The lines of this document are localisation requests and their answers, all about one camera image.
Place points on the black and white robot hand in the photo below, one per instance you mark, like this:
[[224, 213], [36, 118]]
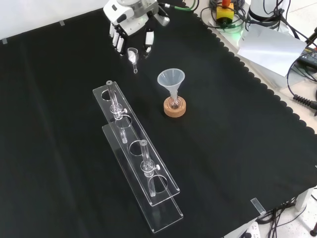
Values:
[[128, 22]]

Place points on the translucent plastic funnel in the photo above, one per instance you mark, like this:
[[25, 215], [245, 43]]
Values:
[[171, 79]]

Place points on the clear round-bottom flask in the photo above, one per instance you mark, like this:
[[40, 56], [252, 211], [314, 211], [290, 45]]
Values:
[[174, 104]]

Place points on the clear acrylic funnel stand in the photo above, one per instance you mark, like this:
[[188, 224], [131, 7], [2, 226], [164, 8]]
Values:
[[146, 171]]

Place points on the yellow stop button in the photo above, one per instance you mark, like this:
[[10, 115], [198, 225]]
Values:
[[224, 13]]

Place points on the white paper sheet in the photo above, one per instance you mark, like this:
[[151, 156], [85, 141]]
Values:
[[270, 49]]

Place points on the black cloth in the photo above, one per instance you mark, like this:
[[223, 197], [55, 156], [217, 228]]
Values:
[[223, 148]]

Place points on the black electronic device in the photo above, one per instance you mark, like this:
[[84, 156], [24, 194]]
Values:
[[309, 58]]

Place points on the white power strip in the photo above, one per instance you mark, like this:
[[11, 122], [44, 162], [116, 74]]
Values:
[[251, 231]]

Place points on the white table leg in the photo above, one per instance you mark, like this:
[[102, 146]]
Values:
[[303, 200]]

